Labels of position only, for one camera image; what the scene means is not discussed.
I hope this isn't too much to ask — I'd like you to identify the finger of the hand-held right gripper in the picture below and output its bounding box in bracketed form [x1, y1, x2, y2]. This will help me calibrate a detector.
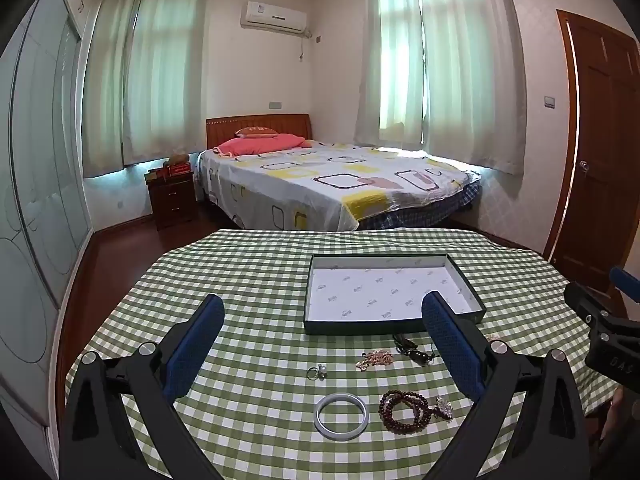
[565, 282, 609, 321]
[610, 266, 640, 304]

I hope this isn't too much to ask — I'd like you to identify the rose gold chain bracelet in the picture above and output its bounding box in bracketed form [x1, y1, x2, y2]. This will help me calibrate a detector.
[356, 350, 396, 372]

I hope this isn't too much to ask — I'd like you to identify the blue plaid bed skirt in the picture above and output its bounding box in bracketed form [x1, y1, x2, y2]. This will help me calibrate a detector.
[357, 180, 483, 232]

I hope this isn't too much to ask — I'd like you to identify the pink pillow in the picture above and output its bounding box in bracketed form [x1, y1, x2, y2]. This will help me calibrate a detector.
[214, 133, 312, 157]

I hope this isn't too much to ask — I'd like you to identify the dark green cardboard box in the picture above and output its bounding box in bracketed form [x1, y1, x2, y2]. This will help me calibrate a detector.
[303, 254, 487, 336]

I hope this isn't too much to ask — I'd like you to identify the black hair clip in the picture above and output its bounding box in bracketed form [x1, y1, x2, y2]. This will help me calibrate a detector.
[393, 335, 441, 365]

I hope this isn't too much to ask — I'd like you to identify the white jade bangle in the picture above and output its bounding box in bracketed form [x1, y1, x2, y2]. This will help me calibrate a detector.
[313, 393, 369, 442]

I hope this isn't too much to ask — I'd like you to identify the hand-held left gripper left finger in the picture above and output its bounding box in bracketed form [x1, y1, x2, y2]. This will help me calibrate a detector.
[59, 294, 226, 480]

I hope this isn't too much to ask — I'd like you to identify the brown wooden door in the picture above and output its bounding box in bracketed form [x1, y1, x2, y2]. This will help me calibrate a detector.
[542, 9, 640, 301]

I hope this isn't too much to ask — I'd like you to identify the dark red bead bracelet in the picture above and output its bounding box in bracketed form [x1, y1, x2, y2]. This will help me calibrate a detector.
[378, 391, 437, 432]

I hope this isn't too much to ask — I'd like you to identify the dark wooden nightstand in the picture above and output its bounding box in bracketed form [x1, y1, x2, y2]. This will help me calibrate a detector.
[145, 167, 198, 231]

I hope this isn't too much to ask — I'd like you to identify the green checked tablecloth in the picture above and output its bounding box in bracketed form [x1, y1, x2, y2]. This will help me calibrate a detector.
[64, 228, 618, 480]

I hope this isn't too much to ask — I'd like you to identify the frosted glass wardrobe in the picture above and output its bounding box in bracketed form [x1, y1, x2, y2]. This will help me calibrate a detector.
[0, 0, 96, 461]

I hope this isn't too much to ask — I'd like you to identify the wooden headboard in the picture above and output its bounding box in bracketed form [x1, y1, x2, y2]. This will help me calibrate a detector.
[206, 114, 313, 150]

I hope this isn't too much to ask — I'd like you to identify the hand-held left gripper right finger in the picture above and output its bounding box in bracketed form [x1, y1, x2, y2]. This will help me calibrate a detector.
[421, 290, 593, 480]

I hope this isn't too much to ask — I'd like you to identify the white curtain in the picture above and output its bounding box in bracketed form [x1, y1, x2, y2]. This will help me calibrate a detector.
[354, 0, 426, 150]
[122, 0, 211, 166]
[82, 0, 146, 178]
[415, 0, 528, 176]

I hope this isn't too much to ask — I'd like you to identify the white air conditioner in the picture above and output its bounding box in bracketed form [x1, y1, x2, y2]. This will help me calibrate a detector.
[240, 1, 312, 38]

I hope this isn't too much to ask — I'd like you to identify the bed with patterned sheet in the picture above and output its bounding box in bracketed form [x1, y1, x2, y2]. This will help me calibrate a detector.
[197, 139, 482, 233]

